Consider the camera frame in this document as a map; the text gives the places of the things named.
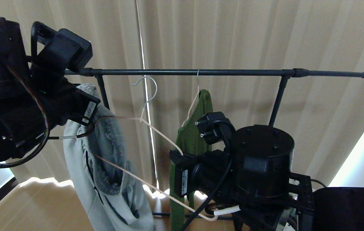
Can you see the beige curtain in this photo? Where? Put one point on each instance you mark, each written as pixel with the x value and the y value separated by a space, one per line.
pixel 313 38

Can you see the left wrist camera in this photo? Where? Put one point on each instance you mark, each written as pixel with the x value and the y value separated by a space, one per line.
pixel 63 51

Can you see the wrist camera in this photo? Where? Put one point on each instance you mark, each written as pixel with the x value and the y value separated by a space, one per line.
pixel 211 128
pixel 63 51

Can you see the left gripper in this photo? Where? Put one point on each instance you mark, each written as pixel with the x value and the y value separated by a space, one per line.
pixel 15 128

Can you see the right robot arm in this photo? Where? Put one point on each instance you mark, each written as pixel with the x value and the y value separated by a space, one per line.
pixel 262 154

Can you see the pink clothes hanger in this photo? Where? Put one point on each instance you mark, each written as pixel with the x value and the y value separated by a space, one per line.
pixel 162 134
pixel 192 106

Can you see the black clothes rack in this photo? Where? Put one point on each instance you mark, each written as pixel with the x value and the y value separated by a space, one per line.
pixel 201 72

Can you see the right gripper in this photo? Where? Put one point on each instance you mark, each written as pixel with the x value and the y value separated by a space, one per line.
pixel 201 176

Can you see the pale grey shorts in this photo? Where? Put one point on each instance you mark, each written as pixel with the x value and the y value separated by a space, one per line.
pixel 79 160

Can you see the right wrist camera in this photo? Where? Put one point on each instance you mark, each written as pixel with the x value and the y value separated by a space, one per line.
pixel 211 128

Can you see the green long-sleeved shirt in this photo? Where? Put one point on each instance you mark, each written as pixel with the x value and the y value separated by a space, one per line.
pixel 188 141

